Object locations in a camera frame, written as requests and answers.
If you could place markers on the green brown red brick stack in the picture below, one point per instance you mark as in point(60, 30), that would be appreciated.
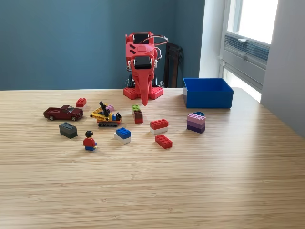
point(137, 115)

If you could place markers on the yellow toy digger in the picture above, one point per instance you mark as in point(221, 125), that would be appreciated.
point(108, 119)

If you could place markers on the blue white brick stack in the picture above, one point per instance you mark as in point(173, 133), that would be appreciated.
point(123, 134)

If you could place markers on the blue plastic bin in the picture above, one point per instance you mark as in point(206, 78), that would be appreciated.
point(209, 99)

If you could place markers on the long red white brick stack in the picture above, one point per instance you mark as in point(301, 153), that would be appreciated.
point(159, 125)

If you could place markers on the small red white brick stack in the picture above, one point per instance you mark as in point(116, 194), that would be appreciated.
point(81, 102)

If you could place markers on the pink purple brick stack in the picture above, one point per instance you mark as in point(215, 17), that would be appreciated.
point(196, 122)

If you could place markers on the dark red toy pickup car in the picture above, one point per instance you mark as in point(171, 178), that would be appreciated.
point(63, 114)

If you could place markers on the toy figure red shirt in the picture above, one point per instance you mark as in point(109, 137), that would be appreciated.
point(89, 142)

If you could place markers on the grey brick stack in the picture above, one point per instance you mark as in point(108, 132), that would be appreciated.
point(69, 131)

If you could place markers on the grey window vent unit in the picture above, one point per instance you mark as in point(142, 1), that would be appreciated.
point(252, 47)

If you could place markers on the white window frame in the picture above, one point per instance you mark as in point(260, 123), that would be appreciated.
point(234, 14)

